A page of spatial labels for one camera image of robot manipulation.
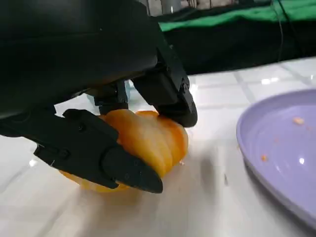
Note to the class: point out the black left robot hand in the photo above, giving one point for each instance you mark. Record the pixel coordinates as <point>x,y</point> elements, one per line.
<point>74,49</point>

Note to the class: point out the orange bread crumb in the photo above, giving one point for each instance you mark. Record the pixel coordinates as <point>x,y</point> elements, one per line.
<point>264,157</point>
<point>298,120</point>

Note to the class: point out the lilac plate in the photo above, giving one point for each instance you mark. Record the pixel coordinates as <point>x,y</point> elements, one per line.
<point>284,148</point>

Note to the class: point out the orange and white bread roll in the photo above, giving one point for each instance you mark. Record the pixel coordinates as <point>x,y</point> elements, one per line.
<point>153,138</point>

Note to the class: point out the black cloth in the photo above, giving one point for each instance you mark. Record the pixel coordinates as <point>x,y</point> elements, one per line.
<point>234,49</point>

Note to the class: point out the green cloth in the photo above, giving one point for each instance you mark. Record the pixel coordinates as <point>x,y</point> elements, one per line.
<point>222,17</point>

